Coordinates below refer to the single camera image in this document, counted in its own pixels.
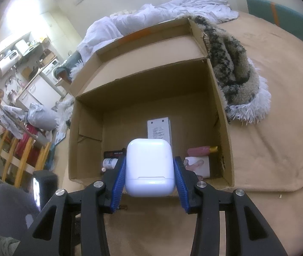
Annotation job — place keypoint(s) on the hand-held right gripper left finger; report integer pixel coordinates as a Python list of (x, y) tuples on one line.
[(118, 189)]

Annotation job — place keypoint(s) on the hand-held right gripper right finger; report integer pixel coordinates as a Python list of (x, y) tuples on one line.
[(182, 189)]

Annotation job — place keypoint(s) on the white blue label pill bottle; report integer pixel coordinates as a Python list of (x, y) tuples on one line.
[(111, 163)]

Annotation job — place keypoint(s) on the white charger adapter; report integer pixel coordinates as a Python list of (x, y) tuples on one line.
[(203, 165)]

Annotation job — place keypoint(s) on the white earbuds case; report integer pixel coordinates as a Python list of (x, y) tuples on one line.
[(149, 168)]

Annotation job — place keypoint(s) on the pink tube with gold cap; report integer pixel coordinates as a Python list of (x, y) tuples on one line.
[(200, 150)]

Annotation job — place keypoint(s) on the white remote control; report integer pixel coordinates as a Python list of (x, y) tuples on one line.
[(159, 130)]

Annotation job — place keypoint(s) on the brown cardboard box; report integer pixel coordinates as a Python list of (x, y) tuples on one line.
[(146, 96)]

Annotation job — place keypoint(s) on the red bag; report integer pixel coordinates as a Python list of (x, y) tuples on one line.
[(26, 146)]

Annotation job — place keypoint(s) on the pale leaflet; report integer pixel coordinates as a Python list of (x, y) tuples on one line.
[(61, 138)]

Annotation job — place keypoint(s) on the yellow wooden railing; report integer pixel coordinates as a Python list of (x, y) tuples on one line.
[(6, 149)]

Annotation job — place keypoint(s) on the grey stuffed bag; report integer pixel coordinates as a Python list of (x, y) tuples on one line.
[(43, 117)]

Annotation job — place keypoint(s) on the white kitchen cabinet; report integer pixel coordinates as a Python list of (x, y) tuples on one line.
[(39, 92)]

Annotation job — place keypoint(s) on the white washing machine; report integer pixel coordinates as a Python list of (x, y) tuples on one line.
[(52, 70)]

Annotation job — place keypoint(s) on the dark teal chair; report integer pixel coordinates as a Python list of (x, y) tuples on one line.
[(70, 64)]

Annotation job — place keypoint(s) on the white water heater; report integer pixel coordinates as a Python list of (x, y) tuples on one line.
[(5, 66)]

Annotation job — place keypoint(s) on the shaggy patterned blanket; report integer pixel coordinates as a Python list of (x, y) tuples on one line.
[(231, 66)]

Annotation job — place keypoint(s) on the white duvet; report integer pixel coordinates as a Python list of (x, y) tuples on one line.
[(140, 21)]

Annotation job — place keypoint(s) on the teal cushion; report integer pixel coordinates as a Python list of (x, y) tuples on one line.
[(282, 21)]

